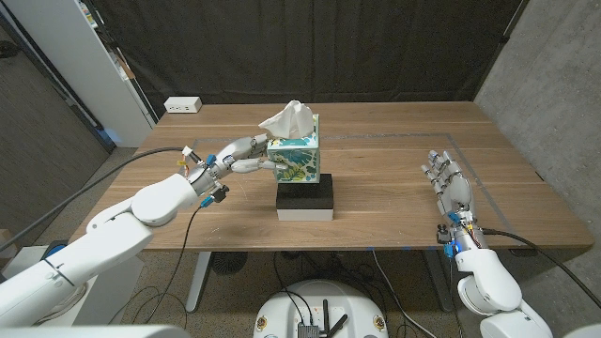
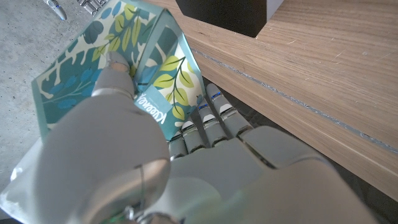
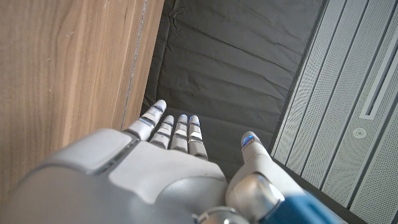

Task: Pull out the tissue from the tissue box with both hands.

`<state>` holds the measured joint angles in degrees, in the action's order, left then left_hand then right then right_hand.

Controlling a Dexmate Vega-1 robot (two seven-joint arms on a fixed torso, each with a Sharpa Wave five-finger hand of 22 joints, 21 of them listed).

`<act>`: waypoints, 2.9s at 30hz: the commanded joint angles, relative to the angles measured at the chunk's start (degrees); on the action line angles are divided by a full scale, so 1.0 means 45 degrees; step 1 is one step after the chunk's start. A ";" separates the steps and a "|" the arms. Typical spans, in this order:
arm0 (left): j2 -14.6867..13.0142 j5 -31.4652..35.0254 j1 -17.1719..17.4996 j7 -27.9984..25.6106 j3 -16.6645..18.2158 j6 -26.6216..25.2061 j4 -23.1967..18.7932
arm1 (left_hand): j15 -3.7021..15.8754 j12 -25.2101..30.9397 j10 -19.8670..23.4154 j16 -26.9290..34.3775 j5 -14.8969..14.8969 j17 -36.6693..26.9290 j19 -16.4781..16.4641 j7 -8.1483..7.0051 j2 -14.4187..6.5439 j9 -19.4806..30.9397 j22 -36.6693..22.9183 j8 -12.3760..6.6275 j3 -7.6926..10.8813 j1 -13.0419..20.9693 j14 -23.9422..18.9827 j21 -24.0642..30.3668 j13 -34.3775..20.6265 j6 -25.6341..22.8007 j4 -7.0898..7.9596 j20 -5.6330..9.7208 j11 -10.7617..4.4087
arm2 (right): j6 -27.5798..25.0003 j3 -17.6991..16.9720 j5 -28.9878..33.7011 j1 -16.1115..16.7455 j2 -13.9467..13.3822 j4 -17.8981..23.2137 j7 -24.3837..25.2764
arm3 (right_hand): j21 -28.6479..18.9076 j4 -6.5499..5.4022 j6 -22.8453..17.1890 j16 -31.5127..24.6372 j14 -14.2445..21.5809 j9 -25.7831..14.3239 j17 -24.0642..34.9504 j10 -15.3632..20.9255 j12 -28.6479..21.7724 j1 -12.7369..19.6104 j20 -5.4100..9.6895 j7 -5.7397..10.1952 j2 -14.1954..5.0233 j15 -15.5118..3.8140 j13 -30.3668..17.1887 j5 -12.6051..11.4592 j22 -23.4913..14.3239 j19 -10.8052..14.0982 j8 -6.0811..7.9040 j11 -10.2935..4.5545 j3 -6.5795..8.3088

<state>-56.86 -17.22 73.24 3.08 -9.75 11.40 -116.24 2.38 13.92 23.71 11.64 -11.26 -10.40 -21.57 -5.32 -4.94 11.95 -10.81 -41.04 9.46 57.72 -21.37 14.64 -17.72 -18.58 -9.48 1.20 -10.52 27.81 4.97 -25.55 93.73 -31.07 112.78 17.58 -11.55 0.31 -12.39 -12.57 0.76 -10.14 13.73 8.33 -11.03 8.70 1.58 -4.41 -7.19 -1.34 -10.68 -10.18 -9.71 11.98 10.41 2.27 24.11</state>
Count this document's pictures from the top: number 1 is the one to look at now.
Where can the white power strip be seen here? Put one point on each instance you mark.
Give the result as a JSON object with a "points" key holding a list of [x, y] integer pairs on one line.
{"points": [[182, 104]]}

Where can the white table leg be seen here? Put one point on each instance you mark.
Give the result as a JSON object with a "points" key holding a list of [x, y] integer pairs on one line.
{"points": [[198, 281]]}

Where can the black curtain backdrop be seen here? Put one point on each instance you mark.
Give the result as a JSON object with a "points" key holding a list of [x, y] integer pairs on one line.
{"points": [[305, 47]]}

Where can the black and white block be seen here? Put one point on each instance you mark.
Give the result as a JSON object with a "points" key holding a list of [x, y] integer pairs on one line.
{"points": [[305, 197]]}

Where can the white cabinet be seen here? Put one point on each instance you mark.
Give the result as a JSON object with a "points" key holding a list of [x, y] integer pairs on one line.
{"points": [[80, 61]]}

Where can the white tissue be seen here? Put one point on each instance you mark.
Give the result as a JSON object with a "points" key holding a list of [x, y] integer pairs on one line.
{"points": [[291, 119]]}

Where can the grey table leg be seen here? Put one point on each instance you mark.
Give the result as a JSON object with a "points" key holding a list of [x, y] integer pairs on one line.
{"points": [[436, 281]]}

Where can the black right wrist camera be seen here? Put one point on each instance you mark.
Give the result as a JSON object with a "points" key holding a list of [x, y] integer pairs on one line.
{"points": [[442, 234]]}

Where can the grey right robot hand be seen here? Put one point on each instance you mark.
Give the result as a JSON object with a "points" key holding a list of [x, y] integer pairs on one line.
{"points": [[457, 192]]}

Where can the black box with antennas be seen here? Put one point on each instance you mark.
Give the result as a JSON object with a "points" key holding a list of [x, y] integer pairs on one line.
{"points": [[310, 331]]}

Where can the black round floor fan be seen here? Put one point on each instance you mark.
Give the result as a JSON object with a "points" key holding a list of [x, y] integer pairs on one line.
{"points": [[228, 263]]}

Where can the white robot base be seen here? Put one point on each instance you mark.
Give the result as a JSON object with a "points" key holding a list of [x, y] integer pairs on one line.
{"points": [[282, 310]]}

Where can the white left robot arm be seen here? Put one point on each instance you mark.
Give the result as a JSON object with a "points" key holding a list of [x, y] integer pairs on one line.
{"points": [[94, 249]]}

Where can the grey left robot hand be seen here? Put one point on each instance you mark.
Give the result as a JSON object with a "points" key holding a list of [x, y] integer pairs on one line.
{"points": [[225, 157]]}

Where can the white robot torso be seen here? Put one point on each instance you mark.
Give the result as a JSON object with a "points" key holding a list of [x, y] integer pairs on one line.
{"points": [[94, 331]]}

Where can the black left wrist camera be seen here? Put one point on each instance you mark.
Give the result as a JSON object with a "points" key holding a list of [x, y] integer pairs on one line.
{"points": [[220, 193]]}

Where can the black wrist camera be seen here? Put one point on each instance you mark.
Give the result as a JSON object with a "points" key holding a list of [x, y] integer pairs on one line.
{"points": [[220, 193], [442, 234]]}

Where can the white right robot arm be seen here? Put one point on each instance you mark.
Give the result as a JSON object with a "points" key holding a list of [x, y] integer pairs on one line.
{"points": [[488, 281]]}

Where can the floral teal tissue box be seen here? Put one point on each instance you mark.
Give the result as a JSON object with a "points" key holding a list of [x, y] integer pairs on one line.
{"points": [[298, 162]]}

